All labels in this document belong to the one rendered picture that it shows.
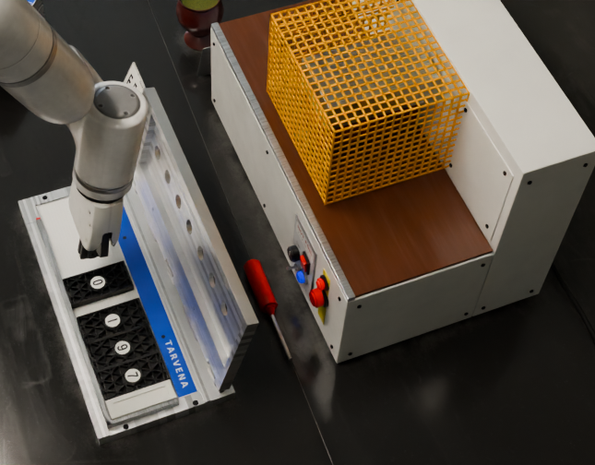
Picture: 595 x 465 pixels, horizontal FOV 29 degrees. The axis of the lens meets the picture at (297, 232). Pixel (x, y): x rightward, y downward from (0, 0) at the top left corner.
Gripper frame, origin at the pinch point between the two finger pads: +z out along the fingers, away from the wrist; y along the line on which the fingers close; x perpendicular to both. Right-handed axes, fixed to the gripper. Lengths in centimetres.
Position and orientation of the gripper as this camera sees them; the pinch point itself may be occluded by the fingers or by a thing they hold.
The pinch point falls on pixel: (89, 245)
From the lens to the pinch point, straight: 176.7
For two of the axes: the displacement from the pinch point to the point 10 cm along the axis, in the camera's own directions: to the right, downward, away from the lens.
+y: 3.8, 7.8, -5.0
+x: 8.9, -1.7, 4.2
